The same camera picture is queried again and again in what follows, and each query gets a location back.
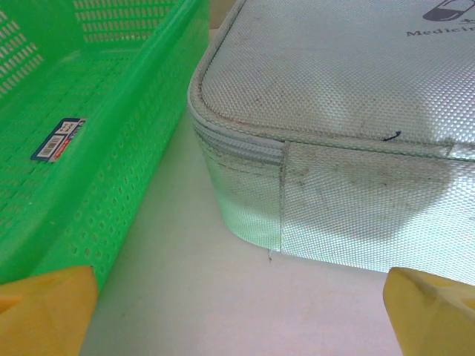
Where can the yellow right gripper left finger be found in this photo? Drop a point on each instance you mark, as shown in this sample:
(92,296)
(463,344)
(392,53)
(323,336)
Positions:
(41,319)

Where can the green basket with barcode sticker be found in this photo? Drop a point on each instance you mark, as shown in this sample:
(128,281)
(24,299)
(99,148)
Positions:
(122,111)

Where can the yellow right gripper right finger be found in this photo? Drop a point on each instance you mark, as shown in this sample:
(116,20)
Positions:
(438,319)

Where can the barcode sticker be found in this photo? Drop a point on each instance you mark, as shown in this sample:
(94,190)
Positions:
(57,141)

